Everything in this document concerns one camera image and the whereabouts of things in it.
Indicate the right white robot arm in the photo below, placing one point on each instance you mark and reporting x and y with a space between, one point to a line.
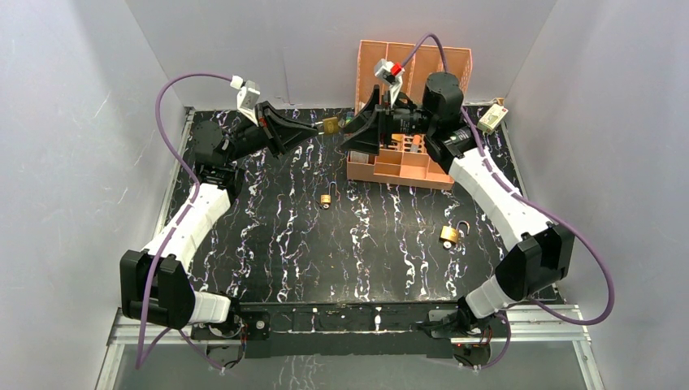
539 250

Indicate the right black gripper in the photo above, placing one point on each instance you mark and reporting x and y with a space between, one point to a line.
367 138

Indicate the brass padlock with keys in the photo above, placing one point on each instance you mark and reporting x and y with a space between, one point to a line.
328 126

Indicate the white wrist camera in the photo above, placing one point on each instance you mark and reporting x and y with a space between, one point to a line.
392 75
247 97

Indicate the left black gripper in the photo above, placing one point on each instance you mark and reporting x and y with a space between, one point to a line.
266 127

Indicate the brass long-shackle padlock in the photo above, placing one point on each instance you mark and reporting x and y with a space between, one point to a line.
326 199

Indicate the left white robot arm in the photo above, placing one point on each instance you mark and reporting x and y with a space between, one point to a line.
154 281

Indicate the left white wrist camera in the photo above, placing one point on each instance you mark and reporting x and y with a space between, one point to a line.
247 97

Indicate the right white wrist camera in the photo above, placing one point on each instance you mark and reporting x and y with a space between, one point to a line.
392 75

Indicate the white card boxes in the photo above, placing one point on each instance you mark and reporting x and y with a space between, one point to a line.
362 158

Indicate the orange plastic file organizer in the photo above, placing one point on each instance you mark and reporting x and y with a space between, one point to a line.
409 156

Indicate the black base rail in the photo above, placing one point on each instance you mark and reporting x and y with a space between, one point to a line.
349 328

